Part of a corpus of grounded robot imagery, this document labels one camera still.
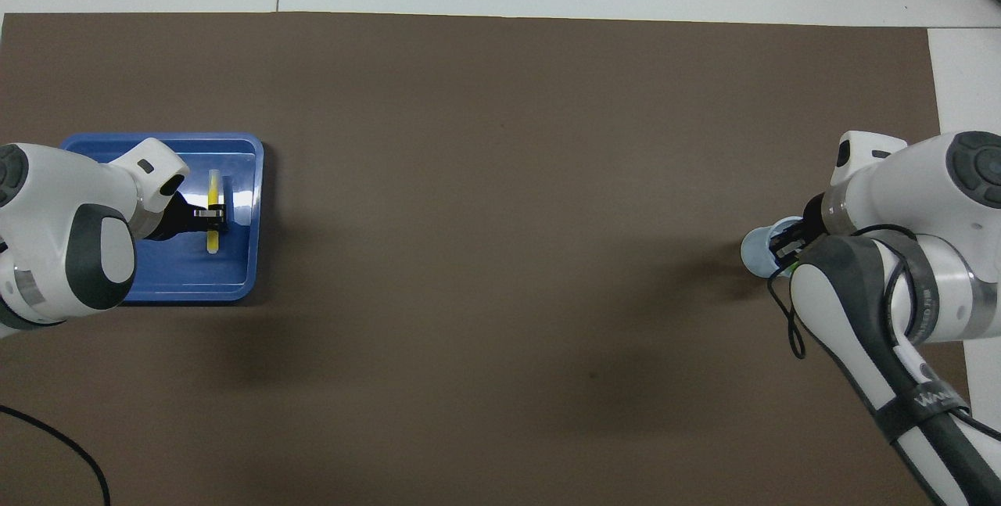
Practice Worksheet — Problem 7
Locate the translucent plastic pen cup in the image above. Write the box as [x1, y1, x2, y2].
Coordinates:
[741, 217, 806, 278]

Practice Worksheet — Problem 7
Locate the yellow highlighter pen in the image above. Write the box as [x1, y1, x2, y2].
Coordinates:
[206, 170, 222, 254]

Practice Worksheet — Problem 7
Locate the blue plastic tray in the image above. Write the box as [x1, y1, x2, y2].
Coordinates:
[61, 131, 265, 303]

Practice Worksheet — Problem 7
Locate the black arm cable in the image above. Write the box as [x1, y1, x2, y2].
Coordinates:
[766, 224, 939, 360]
[0, 404, 111, 506]

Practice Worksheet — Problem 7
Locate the brown table mat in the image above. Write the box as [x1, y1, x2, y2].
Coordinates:
[0, 12, 974, 506]

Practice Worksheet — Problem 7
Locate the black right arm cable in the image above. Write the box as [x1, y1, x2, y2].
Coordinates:
[766, 224, 939, 360]

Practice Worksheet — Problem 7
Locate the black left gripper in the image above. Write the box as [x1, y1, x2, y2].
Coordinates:
[143, 190, 230, 242]

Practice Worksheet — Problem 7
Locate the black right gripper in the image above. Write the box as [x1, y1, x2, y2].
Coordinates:
[770, 193, 830, 264]

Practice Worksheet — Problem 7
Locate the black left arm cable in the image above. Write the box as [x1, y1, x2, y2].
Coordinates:
[0, 404, 111, 506]

